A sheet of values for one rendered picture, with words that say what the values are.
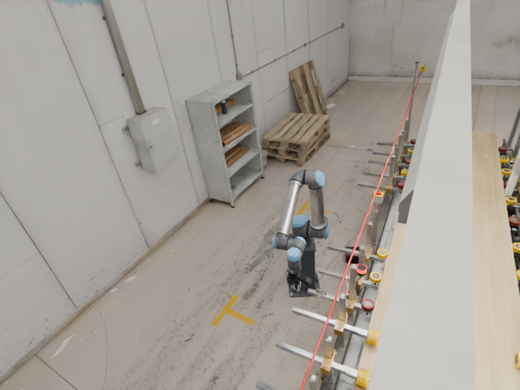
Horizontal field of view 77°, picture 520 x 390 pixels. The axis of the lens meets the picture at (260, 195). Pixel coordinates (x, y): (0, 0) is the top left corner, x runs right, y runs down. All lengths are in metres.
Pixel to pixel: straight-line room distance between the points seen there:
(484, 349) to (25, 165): 3.49
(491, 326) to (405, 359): 2.13
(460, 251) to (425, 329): 0.11
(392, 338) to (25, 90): 3.23
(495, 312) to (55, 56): 3.73
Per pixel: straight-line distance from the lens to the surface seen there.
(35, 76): 3.39
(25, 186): 3.41
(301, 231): 2.99
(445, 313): 0.36
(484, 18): 9.41
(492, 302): 2.57
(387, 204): 3.52
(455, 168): 0.57
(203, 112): 4.26
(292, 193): 2.50
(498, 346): 2.38
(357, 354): 2.46
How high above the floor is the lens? 2.73
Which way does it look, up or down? 33 degrees down
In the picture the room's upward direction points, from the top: 8 degrees counter-clockwise
